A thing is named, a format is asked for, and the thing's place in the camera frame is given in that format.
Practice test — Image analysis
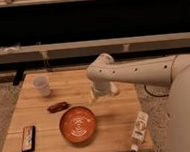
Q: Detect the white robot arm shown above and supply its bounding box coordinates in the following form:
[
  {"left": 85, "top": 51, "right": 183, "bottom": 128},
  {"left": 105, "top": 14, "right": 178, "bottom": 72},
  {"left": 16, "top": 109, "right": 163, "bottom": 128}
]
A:
[{"left": 86, "top": 53, "right": 190, "bottom": 152}]

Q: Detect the dark red snack bar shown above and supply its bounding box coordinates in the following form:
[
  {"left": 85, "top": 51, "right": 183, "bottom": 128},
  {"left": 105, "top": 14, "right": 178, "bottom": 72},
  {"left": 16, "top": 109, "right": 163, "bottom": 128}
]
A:
[{"left": 47, "top": 101, "right": 70, "bottom": 113}]

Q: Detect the wooden table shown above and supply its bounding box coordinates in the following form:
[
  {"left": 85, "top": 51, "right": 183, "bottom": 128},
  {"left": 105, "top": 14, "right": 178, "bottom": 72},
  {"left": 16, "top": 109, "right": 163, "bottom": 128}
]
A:
[{"left": 0, "top": 63, "right": 155, "bottom": 152}]

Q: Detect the white plastic bottle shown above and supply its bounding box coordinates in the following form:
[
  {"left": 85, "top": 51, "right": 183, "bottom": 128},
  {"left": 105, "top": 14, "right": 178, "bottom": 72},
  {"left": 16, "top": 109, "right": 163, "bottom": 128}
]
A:
[{"left": 131, "top": 111, "right": 149, "bottom": 152}]

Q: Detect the white plastic cup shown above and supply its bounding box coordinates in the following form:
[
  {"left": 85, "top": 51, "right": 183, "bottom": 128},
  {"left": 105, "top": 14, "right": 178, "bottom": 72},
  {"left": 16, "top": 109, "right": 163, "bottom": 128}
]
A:
[{"left": 33, "top": 75, "right": 51, "bottom": 97}]

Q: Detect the black cable on floor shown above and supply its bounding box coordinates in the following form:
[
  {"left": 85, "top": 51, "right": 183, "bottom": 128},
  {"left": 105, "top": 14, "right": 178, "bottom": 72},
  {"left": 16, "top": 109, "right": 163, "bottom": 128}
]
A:
[{"left": 142, "top": 81, "right": 171, "bottom": 99}]

